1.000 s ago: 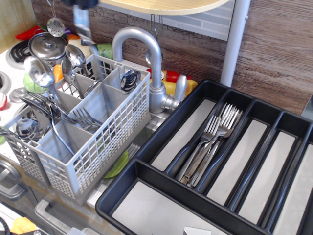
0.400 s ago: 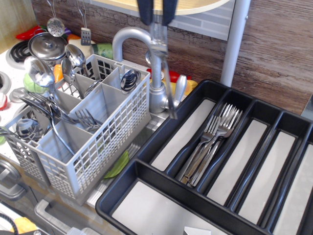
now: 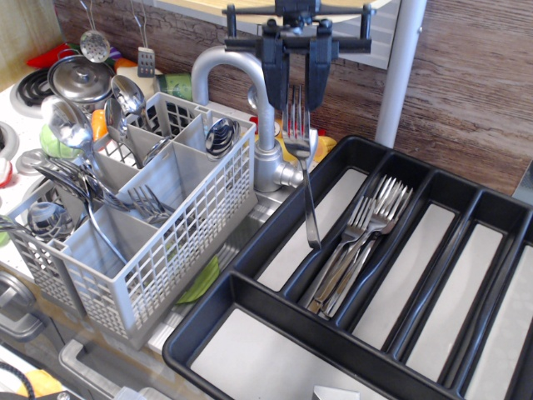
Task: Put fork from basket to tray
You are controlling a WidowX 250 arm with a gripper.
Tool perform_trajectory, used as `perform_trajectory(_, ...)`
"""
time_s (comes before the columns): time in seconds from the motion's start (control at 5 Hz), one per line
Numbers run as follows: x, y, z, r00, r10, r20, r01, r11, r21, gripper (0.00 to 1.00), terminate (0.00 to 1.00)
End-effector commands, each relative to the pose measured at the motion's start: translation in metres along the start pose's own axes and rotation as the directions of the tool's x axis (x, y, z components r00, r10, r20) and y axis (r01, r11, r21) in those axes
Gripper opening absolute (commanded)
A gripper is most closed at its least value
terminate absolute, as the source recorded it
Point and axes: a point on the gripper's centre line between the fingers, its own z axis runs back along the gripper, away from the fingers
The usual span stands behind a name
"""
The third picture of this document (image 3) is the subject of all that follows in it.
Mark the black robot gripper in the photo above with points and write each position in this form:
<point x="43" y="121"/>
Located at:
<point x="297" y="26"/>

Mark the silver spoon near faucet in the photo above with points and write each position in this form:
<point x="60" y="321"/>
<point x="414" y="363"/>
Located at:
<point x="221" y="138"/>

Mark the forks in basket middle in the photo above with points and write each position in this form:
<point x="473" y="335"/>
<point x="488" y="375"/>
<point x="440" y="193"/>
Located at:
<point x="80" y="182"/>

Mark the grey plastic cutlery basket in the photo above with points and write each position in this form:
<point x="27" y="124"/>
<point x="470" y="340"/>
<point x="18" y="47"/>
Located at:
<point x="125" y="274"/>

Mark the red toy pepper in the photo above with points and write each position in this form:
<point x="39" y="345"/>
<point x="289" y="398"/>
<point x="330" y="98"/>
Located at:
<point x="48" y="58"/>

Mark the black stove coil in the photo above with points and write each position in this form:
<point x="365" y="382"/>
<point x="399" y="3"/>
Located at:
<point x="34" y="88"/>

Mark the silver spoon back compartment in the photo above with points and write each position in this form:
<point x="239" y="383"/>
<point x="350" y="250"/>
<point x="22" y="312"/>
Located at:
<point x="131" y="98"/>

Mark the red and yellow toy bottles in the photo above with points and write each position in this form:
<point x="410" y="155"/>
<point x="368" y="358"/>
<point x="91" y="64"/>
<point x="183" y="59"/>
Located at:
<point x="325" y="145"/>

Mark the white shelf pole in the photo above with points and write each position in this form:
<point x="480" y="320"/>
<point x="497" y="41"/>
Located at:
<point x="408" y="30"/>

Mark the steel pot with lid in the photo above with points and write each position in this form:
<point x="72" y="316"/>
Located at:
<point x="79" y="80"/>

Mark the large silver spoon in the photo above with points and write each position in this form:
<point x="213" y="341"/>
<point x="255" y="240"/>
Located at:
<point x="70" y="126"/>

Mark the hanging mini spatula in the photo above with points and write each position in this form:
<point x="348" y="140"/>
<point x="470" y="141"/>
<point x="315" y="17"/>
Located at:
<point x="145" y="55"/>

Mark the black cutlery tray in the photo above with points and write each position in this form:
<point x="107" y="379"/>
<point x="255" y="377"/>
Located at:
<point x="442" y="308"/>

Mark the silver sink faucet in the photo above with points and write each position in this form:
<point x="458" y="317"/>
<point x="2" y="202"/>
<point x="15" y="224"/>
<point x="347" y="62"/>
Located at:
<point x="271" y="171"/>

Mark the fork pile in tray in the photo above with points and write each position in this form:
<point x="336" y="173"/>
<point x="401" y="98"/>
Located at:
<point x="372" y="215"/>

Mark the hanging small strainer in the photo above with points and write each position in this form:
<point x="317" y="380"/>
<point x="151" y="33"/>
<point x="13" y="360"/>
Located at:
<point x="93" y="44"/>

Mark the green toy vegetable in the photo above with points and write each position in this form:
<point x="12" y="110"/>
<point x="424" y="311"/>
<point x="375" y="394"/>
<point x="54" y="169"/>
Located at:
<point x="53" y="147"/>

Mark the green plate in sink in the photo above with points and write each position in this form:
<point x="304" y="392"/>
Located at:
<point x="202" y="282"/>

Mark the silver ladle front left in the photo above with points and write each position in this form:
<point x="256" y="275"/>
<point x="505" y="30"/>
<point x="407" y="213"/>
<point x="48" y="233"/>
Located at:
<point x="49" y="220"/>

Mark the silver metal fork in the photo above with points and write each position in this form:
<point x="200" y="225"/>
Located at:
<point x="297" y="140"/>

